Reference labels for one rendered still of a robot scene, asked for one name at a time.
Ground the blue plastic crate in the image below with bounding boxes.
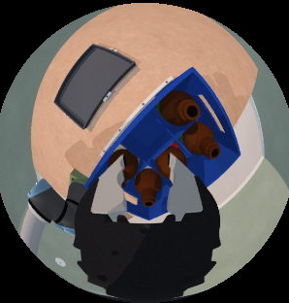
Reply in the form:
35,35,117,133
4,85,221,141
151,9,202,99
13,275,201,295
84,67,241,220

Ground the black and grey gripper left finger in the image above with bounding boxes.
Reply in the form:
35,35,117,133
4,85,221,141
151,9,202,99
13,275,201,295
74,154,127,250

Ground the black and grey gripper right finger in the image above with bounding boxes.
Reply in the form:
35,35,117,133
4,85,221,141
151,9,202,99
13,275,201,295
167,153,221,249

